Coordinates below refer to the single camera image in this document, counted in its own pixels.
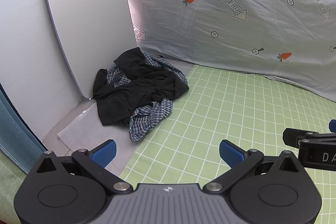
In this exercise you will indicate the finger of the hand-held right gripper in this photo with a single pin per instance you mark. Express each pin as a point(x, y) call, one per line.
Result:
point(294, 136)
point(332, 125)

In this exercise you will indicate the white rounded board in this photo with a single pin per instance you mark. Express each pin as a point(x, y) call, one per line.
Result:
point(86, 16)

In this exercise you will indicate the blue plaid shirt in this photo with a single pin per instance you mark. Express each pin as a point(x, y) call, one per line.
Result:
point(148, 119)

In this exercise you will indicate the green cloth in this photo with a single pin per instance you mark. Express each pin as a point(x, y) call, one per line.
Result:
point(8, 182)

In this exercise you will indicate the translucent plastic sheet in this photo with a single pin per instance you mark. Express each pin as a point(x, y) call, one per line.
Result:
point(86, 124)

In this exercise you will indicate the teal curtain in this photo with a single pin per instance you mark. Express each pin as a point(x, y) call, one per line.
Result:
point(13, 129)

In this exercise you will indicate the black sweater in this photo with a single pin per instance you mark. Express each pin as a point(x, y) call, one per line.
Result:
point(118, 104)

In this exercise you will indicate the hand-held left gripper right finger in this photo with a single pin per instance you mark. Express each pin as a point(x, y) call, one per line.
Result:
point(231, 152)

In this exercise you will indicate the green checked bed sheet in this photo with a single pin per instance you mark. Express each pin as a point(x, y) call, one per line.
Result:
point(223, 111)

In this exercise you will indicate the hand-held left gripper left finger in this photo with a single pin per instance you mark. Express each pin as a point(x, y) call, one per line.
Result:
point(105, 152)

